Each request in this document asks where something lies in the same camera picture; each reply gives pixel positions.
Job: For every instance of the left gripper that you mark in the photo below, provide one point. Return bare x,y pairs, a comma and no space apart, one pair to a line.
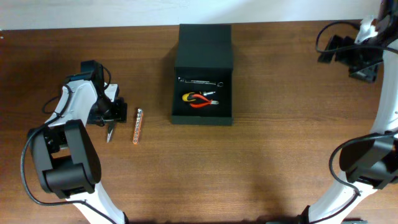
117,115

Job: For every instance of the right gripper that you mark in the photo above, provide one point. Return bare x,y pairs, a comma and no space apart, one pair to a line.
367,73

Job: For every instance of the orange long-nose pliers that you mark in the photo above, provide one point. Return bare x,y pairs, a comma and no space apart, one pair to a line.
109,132

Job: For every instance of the yellow black stubby screwdriver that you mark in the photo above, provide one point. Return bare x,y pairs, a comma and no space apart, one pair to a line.
200,95

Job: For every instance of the red small cutting pliers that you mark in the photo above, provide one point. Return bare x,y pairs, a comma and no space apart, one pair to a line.
201,103

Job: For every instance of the chrome combination wrench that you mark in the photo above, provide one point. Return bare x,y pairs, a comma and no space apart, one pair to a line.
200,82

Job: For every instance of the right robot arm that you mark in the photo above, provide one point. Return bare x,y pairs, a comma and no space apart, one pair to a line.
364,165

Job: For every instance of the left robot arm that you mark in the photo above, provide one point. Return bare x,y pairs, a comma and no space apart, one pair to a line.
64,157

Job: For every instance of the black open box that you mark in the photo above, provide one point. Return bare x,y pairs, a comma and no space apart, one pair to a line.
204,52

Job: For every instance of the orange socket bit rail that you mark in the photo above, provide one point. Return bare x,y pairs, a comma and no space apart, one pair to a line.
138,126

